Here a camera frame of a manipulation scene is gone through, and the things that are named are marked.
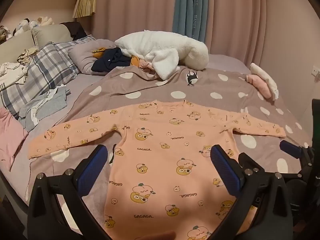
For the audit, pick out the white wall socket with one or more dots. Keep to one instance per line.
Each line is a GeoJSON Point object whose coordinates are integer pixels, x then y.
{"type": "Point", "coordinates": [315, 70]}

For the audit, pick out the beige patterned cloth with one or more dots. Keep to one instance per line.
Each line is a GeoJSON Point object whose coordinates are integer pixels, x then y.
{"type": "Point", "coordinates": [27, 55]}

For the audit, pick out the blue curtain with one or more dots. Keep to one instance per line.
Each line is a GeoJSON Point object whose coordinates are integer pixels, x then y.
{"type": "Point", "coordinates": [190, 7]}

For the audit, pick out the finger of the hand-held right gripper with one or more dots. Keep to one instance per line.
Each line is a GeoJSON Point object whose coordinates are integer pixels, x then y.
{"type": "Point", "coordinates": [250, 161]}
{"type": "Point", "coordinates": [290, 148]}

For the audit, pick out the row of books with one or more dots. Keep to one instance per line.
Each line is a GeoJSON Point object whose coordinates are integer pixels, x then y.
{"type": "Point", "coordinates": [85, 3]}

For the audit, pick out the mauve polka-dot blanket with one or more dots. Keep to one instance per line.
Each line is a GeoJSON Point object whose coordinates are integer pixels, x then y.
{"type": "Point", "coordinates": [150, 87]}

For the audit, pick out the grey pillow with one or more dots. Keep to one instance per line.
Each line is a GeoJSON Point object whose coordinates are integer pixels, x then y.
{"type": "Point", "coordinates": [82, 55]}

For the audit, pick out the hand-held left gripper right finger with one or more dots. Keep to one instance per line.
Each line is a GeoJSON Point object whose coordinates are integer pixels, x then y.
{"type": "Point", "coordinates": [225, 171]}

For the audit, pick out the small pale pink garment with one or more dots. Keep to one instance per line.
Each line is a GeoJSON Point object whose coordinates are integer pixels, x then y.
{"type": "Point", "coordinates": [145, 65]}

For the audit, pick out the plaid pillow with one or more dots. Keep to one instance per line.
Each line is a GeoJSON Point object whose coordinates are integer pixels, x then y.
{"type": "Point", "coordinates": [80, 41]}
{"type": "Point", "coordinates": [47, 72]}

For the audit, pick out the cream plush toy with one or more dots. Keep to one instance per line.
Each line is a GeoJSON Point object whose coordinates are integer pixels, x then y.
{"type": "Point", "coordinates": [45, 20]}

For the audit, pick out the white fluffy garment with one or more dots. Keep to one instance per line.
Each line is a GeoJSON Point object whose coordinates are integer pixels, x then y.
{"type": "Point", "coordinates": [162, 47]}

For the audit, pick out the pink curtain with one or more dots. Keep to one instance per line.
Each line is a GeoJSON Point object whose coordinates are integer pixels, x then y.
{"type": "Point", "coordinates": [250, 17]}

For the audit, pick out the dark garment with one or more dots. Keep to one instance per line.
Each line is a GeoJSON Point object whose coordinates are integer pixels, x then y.
{"type": "Point", "coordinates": [75, 30]}

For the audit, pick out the folded white garment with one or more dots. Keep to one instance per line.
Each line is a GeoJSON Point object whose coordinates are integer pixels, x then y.
{"type": "Point", "coordinates": [267, 78]}

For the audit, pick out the white and blue plush toy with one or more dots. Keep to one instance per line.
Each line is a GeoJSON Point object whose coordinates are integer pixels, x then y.
{"type": "Point", "coordinates": [22, 26]}

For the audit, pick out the navy garment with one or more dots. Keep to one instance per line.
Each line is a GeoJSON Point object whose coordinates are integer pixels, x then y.
{"type": "Point", "coordinates": [110, 60]}

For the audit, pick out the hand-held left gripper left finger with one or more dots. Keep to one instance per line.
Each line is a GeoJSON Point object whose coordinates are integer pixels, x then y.
{"type": "Point", "coordinates": [92, 171]}

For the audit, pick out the beige padded headboard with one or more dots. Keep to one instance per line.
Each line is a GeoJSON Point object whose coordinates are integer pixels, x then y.
{"type": "Point", "coordinates": [52, 33]}

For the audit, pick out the brown plush toy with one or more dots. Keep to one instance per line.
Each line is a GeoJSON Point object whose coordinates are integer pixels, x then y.
{"type": "Point", "coordinates": [3, 33]}

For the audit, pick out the white printed shirt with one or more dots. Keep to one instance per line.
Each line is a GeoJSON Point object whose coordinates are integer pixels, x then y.
{"type": "Point", "coordinates": [11, 76]}

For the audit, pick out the folded pink garment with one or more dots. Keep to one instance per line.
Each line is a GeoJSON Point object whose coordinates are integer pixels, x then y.
{"type": "Point", "coordinates": [260, 85]}

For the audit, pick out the pink cartoon print shirt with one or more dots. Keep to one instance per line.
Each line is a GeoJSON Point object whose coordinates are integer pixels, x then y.
{"type": "Point", "coordinates": [160, 160]}

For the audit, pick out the pink cloth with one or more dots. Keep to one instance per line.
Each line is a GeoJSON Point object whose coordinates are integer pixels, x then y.
{"type": "Point", "coordinates": [11, 135]}

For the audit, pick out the blue-grey clothes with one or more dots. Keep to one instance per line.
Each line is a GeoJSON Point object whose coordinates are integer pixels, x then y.
{"type": "Point", "coordinates": [47, 105]}

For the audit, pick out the lavender bed sheet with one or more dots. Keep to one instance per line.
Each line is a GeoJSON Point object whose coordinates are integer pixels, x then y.
{"type": "Point", "coordinates": [77, 82]}

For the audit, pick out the mustard orange garment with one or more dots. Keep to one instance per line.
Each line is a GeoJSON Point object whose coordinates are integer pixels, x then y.
{"type": "Point", "coordinates": [135, 61]}

